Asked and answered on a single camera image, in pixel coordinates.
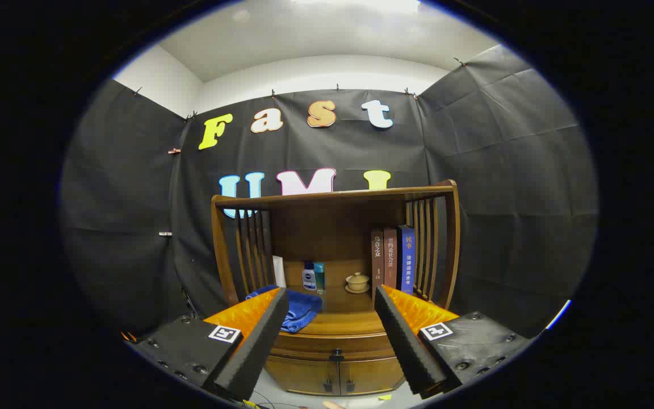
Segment blue book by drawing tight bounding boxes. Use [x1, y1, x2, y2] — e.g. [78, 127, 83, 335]
[397, 225, 416, 295]

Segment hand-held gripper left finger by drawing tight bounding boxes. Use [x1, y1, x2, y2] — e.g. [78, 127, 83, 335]
[125, 287, 290, 402]

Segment wooden countertop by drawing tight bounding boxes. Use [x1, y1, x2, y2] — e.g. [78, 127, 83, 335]
[270, 284, 418, 337]

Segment wooden cabinet door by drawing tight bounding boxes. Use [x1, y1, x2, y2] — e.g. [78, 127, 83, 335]
[263, 355, 340, 397]
[338, 355, 406, 395]

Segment folded blue towel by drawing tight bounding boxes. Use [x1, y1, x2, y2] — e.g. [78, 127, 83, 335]
[246, 285, 323, 333]

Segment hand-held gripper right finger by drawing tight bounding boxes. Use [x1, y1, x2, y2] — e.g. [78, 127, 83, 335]
[374, 284, 533, 398]

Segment wooden cabinet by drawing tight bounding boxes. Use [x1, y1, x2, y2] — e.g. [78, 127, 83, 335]
[211, 180, 461, 397]

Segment dark brown book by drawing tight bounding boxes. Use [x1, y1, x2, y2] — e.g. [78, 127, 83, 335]
[371, 229, 385, 302]

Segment reddish brown book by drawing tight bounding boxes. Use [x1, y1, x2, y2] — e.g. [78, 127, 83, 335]
[383, 228, 399, 291]

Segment wooden drawer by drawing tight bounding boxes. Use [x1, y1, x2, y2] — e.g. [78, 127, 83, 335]
[270, 331, 401, 364]

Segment beige lidded teacup with saucer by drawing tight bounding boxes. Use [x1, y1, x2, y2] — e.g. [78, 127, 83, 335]
[345, 272, 371, 294]

